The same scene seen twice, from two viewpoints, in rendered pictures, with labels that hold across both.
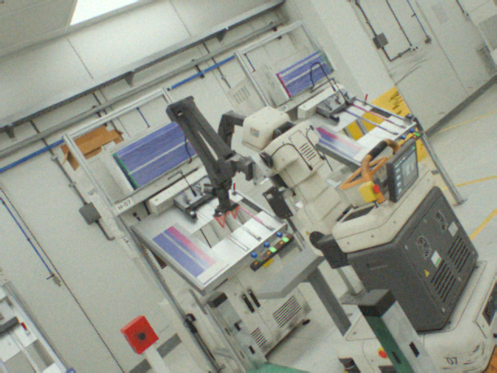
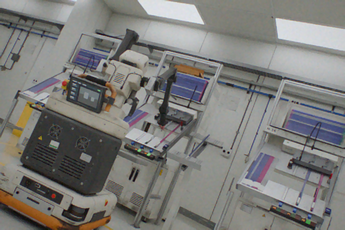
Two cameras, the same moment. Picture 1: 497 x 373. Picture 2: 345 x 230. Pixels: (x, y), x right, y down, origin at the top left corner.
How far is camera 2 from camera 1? 2.94 m
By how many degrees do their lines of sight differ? 58
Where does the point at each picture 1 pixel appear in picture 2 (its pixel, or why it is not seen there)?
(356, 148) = (257, 179)
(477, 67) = not seen: outside the picture
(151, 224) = (149, 107)
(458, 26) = not seen: outside the picture
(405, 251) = (43, 117)
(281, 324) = (131, 200)
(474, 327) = (14, 171)
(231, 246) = (137, 134)
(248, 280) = (142, 167)
